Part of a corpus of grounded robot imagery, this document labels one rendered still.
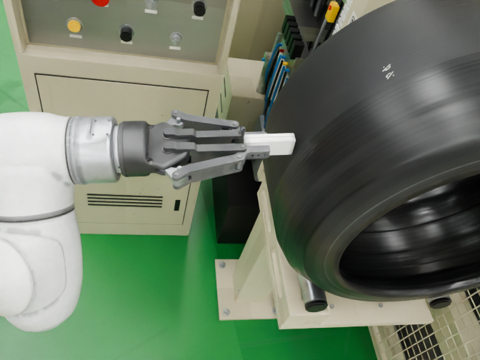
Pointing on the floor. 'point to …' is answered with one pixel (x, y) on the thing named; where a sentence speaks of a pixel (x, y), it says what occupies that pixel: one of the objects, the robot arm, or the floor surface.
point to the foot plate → (233, 311)
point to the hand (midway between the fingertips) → (268, 144)
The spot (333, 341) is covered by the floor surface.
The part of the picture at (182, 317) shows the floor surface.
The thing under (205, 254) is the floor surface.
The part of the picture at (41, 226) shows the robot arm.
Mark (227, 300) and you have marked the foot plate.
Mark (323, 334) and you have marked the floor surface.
